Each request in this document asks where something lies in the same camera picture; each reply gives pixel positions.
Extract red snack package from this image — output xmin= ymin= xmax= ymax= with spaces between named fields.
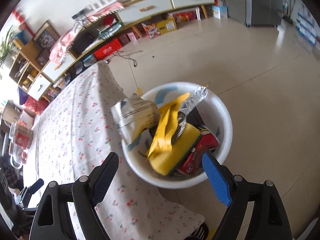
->
xmin=176 ymin=108 xmax=220 ymax=176

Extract yellow sponge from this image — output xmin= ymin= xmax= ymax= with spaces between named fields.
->
xmin=149 ymin=123 xmax=201 ymax=176

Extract yellow snack wrapper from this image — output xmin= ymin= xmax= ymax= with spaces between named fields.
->
xmin=146 ymin=85 xmax=209 ymax=159

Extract white printed snack wrapper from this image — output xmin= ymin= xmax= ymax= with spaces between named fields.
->
xmin=111 ymin=93 xmax=160 ymax=145

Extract white patterned trash bin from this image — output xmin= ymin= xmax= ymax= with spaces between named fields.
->
xmin=121 ymin=82 xmax=233 ymax=189

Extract clear jar with red label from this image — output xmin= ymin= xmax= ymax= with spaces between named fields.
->
xmin=9 ymin=122 xmax=33 ymax=166

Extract cherry print tablecloth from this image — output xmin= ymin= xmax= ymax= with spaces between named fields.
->
xmin=23 ymin=61 xmax=204 ymax=239

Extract wooden shelf unit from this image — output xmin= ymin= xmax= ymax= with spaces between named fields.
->
xmin=8 ymin=19 xmax=61 ymax=92

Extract pink cloth on cabinet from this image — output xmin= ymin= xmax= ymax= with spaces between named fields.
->
xmin=49 ymin=1 xmax=124 ymax=65

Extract potted green plant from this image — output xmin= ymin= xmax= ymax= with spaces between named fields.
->
xmin=0 ymin=26 xmax=13 ymax=66

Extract red box under cabinet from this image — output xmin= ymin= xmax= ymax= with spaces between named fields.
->
xmin=93 ymin=38 xmax=122 ymax=61

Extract long white TV cabinet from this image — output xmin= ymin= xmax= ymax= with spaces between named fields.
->
xmin=26 ymin=0 xmax=215 ymax=102

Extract stacked blue white boxes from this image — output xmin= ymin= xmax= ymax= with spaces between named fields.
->
xmin=296 ymin=7 xmax=317 ymax=46

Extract yellow cardboard box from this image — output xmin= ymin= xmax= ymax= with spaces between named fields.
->
xmin=141 ymin=17 xmax=177 ymax=39

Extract silver refrigerator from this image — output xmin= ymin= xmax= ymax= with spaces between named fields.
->
xmin=225 ymin=0 xmax=283 ymax=27

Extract black cable on floor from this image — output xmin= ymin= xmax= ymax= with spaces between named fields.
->
xmin=107 ymin=49 xmax=144 ymax=68

